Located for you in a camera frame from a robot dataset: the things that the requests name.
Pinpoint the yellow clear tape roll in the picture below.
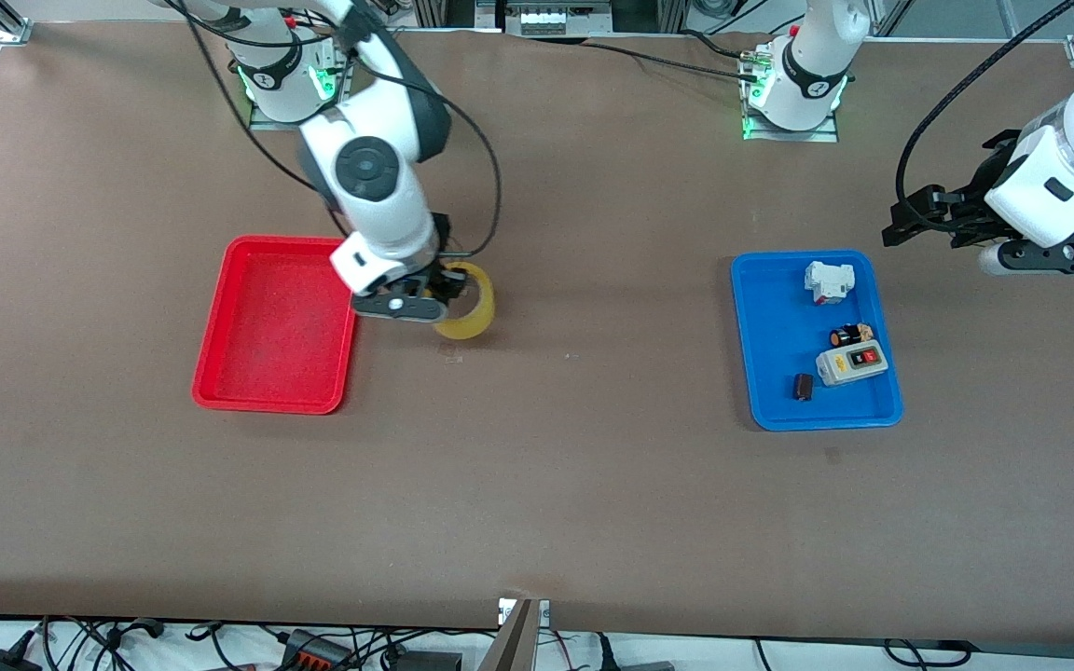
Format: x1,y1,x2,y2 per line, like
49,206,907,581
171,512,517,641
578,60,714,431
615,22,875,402
433,262,496,340

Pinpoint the white circuit breaker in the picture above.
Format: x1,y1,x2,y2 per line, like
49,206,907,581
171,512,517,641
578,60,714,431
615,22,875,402
804,260,856,306

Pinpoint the red plastic tray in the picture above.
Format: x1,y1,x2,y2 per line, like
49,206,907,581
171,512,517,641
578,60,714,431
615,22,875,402
191,235,367,416

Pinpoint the blue plastic tray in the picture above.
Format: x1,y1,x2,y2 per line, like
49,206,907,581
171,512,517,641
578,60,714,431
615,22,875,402
730,249,903,432

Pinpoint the white device behind table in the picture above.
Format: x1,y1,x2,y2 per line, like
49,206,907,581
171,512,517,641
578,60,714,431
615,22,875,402
518,0,614,36

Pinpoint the orange power strip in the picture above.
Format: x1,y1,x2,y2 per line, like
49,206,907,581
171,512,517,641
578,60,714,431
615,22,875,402
278,632,356,671

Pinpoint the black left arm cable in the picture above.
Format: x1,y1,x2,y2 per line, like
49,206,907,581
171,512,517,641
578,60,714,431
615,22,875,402
895,0,1074,236

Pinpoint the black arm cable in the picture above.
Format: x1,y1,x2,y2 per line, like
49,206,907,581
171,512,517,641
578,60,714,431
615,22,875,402
895,0,1074,236
164,0,503,260

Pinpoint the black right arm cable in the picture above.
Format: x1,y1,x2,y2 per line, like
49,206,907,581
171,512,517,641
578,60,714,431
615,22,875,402
164,0,503,260

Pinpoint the aluminium right arm base plate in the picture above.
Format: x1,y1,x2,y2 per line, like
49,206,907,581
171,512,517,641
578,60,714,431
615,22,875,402
248,28,358,132

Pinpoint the grey on-off switch box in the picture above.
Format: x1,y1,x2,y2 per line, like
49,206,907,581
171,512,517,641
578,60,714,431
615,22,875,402
816,341,889,388

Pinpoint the aluminium left arm base plate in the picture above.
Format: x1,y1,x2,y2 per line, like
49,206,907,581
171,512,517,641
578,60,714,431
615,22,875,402
740,37,841,144

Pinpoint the thick black table cable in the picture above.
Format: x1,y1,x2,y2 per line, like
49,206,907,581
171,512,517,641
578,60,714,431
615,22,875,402
584,39,752,80

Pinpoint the aluminium profile post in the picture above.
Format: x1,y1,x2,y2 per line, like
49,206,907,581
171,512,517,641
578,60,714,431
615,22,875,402
479,597,552,671

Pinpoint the black looped floor cable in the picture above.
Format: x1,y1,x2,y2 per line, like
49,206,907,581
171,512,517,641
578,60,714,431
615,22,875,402
882,638,976,667

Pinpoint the black plug with cable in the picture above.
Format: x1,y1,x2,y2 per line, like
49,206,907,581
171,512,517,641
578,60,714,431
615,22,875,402
593,634,678,671

